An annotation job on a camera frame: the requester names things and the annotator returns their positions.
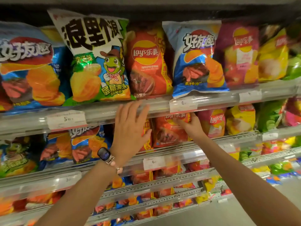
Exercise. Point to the person's right hand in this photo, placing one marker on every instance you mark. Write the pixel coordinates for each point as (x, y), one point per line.
(191, 129)

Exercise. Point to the person's left hand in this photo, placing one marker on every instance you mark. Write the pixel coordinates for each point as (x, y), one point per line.
(129, 138)

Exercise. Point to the red ridged potato chips bag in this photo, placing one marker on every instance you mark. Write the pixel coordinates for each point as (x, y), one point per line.
(105, 207)
(40, 198)

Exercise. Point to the person's right forearm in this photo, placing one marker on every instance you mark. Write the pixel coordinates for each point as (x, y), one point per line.
(247, 183)

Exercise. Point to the person's left forearm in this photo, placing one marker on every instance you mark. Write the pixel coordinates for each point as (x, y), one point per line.
(77, 197)

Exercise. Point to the white price tag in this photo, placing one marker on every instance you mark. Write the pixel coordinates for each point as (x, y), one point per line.
(68, 180)
(142, 192)
(270, 136)
(183, 105)
(67, 120)
(250, 96)
(227, 148)
(154, 163)

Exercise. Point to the black smart watch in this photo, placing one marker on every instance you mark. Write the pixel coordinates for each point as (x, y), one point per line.
(103, 154)

